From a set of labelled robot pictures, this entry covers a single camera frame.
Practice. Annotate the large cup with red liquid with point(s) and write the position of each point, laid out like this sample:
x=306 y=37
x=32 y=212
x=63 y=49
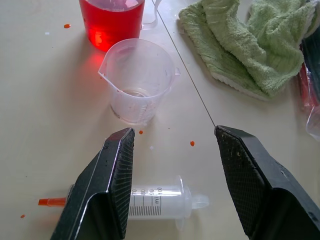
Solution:
x=112 y=25

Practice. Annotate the green terry towel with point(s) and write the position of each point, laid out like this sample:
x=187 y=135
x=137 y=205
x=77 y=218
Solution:
x=237 y=45

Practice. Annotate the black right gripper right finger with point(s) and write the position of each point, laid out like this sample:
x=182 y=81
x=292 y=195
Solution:
x=275 y=200

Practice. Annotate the small clear measuring cup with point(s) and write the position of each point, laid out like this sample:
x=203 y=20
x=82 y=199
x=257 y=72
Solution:
x=140 y=75

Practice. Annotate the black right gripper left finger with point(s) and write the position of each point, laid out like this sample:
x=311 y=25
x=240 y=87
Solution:
x=95 y=200

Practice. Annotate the clear plastic bag red contents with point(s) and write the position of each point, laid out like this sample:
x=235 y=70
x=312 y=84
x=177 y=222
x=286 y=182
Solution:
x=306 y=92

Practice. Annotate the clear plastic bottle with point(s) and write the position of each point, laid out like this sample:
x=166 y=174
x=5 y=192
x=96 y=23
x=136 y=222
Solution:
x=160 y=205

